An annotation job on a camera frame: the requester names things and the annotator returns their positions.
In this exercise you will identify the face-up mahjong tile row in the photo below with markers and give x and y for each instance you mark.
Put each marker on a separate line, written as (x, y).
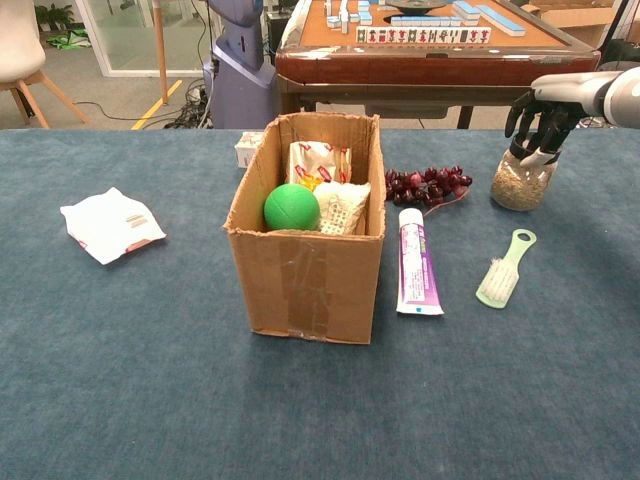
(425, 35)

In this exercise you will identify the green cloth heap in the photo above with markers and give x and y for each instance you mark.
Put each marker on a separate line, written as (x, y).
(70, 40)

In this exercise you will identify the light green brush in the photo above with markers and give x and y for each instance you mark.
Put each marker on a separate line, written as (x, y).
(500, 280)

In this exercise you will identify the white chair with wooden legs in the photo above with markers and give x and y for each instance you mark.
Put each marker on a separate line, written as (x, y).
(17, 45)

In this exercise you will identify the glass jar with black lid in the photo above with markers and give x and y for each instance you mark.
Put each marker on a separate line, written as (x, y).
(520, 187)

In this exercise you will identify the open cardboard carton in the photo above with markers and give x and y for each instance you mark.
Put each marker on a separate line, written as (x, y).
(575, 20)

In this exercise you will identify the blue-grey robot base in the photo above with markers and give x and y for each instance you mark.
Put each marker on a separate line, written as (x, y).
(240, 85)

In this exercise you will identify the wooden mahjong table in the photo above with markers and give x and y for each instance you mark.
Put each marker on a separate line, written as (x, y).
(425, 65)

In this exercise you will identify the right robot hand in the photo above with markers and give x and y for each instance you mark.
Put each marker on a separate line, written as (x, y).
(565, 95)

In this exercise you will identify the blue-backed mahjong tile row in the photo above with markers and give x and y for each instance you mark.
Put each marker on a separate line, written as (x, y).
(425, 21)

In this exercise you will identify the small white carton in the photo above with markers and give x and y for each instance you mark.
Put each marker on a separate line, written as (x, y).
(245, 150)

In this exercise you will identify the green potted plant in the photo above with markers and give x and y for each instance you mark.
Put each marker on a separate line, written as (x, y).
(55, 15)

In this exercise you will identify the white purple toothpaste tube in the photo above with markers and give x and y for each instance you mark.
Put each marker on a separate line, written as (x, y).
(417, 265)

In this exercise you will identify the long slanted mahjong tile row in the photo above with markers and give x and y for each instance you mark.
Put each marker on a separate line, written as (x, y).
(502, 21)

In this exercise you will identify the brown cardboard box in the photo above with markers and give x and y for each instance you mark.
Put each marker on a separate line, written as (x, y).
(310, 290)

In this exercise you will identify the green ball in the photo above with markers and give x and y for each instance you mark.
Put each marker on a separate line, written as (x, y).
(291, 207)

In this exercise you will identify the dark red grape bunch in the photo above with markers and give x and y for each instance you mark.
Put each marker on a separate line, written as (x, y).
(415, 187)

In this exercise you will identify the white flat packet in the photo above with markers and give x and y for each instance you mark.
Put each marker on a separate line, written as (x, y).
(110, 225)

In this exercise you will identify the red and white snack packet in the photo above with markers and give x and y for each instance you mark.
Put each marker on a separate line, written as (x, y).
(312, 160)

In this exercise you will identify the wooden pole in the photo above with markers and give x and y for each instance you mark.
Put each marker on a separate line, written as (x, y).
(160, 50)

